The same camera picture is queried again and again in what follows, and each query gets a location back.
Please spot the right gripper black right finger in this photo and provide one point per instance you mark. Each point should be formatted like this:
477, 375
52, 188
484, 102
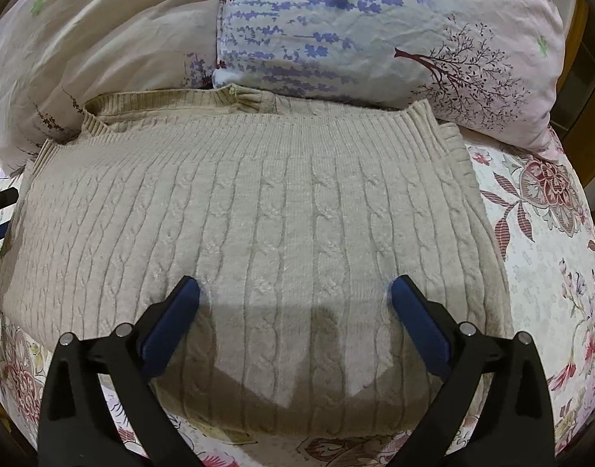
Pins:
493, 407

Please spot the beige cable-knit sweater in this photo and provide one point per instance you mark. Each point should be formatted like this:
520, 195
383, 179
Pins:
295, 216

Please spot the floral white bedsheet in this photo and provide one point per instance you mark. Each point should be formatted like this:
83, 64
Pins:
543, 221

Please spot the lavender tree print pillow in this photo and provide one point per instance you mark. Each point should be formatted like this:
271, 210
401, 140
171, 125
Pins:
489, 65

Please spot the pink plain pillow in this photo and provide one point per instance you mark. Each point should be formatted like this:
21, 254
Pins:
55, 55

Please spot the wooden headboard frame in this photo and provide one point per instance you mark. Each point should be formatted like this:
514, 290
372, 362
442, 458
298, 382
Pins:
573, 116

